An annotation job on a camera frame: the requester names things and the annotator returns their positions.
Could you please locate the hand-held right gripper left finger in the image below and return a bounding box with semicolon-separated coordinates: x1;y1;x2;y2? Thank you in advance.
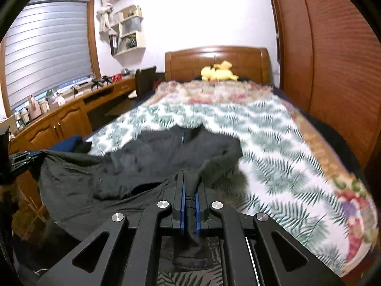
37;171;186;286

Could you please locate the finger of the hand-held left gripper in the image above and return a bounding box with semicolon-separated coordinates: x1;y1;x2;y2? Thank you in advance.
9;158;39;175
9;151;45;160

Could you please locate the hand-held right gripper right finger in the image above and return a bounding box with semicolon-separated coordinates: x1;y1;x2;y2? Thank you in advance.
195;185;346;286

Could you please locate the black jacket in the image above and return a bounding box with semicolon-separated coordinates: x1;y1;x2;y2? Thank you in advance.
36;124;247;273

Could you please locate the navy folded garment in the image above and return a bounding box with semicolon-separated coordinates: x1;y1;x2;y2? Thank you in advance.
49;135;84;152

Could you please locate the pink bottle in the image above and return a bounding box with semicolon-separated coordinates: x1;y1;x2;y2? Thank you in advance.
28;95;42;120

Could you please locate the wooden desk cabinet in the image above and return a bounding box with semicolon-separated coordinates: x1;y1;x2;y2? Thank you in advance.
7;76;140;224

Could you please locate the bed with leaf-print cover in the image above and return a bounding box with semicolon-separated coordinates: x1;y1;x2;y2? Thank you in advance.
85;100;352;286

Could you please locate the black tripod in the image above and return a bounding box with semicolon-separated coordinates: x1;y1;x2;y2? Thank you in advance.
90;77;113;91

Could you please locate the grey window blind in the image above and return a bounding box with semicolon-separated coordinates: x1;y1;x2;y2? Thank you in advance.
4;0;94;111

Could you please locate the floral blanket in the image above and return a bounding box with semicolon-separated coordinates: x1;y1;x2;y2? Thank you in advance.
153;79;378;277

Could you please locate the dark wooden chair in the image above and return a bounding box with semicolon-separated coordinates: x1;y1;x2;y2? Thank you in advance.
135;66;165;97

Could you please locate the yellow plush toy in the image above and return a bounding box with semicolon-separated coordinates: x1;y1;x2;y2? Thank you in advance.
201;61;239;82

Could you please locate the stack of books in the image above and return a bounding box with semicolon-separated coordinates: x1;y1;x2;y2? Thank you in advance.
117;34;137;52

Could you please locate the wooden headboard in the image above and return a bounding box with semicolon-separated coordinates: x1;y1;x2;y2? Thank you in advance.
165;46;274;85

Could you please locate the tied beige curtain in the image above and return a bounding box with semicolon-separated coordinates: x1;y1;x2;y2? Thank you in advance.
97;0;122;33

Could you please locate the grey paper bag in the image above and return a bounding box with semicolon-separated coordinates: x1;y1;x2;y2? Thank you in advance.
128;16;142;33

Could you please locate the wooden louvered wardrobe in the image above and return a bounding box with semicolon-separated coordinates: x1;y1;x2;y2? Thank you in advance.
266;0;381;170

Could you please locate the wooden window frame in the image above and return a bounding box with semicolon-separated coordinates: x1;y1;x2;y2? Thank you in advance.
0;0;102;120

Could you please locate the white wall shelf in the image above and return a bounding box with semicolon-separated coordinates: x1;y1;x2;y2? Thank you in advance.
109;4;146;56

